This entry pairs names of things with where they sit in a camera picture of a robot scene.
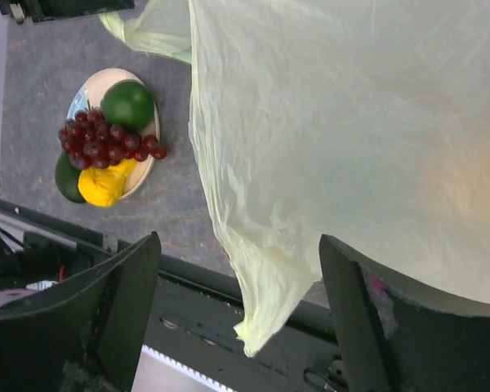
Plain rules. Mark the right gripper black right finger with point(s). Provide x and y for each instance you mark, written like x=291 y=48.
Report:
x=396 y=333

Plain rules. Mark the red grape bunch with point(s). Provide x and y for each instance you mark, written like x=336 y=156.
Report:
x=89 y=140

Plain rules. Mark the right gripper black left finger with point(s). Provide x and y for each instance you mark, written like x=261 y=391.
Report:
x=68 y=323

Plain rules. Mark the yellow crumpled fruit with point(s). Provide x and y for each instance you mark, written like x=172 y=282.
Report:
x=103 y=187

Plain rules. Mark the dark green avocado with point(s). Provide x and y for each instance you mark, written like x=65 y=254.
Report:
x=66 y=178

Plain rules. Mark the light green plastic bag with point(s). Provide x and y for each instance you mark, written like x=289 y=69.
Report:
x=365 y=120

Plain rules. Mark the grey slotted cable duct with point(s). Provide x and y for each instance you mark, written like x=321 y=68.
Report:
x=156 y=372

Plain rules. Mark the cream and blue plate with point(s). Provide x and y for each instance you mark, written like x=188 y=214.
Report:
x=90 y=94

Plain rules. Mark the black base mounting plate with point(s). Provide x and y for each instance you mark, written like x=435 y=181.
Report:
x=192 y=321

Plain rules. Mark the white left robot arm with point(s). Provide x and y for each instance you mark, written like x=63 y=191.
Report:
x=47 y=10

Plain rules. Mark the green lime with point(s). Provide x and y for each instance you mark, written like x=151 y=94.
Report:
x=128 y=103

